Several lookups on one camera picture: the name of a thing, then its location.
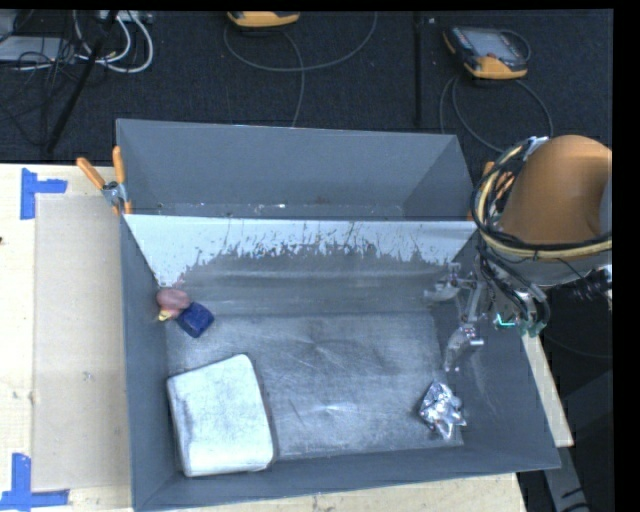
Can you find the crumpled silver foil wrapper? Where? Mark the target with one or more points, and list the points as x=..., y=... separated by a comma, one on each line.
x=441, y=410

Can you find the pale flat board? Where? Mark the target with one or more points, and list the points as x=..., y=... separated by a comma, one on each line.
x=80, y=340

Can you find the white foam pad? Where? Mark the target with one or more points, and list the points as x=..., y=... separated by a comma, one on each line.
x=220, y=417

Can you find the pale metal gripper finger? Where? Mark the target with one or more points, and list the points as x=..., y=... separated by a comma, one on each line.
x=459, y=345
x=446, y=287

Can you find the grey metal bin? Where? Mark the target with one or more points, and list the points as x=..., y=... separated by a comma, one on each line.
x=320, y=330

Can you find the pink toy with yellow tip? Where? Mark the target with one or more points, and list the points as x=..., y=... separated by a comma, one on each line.
x=172, y=299

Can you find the dark blue toy block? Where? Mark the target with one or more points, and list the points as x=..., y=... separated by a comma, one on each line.
x=195, y=319

